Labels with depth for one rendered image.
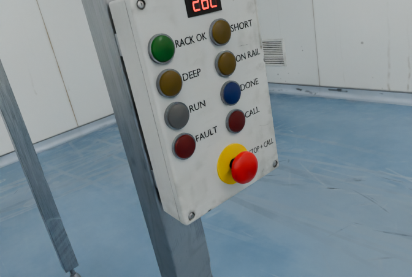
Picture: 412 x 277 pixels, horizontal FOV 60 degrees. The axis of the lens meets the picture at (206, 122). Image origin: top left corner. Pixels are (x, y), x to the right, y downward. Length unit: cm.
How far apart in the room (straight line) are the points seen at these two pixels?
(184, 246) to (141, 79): 25
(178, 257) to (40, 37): 365
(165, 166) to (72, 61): 375
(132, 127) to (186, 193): 11
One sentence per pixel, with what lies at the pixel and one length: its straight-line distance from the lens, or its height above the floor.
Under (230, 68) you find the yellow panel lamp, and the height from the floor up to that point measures 109.
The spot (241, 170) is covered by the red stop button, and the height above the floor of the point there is 97.
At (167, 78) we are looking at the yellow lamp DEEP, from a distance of 37.
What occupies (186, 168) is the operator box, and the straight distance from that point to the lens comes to 41.
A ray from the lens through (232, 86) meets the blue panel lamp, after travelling 42.
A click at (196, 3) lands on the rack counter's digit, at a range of 40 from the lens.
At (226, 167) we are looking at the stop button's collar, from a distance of 44.
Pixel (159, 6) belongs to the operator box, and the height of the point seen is 117.
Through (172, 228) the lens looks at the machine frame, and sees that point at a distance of 50.
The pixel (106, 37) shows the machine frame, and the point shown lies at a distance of 43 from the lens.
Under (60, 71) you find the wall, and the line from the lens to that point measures 409.
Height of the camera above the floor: 117
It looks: 19 degrees down
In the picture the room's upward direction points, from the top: 11 degrees counter-clockwise
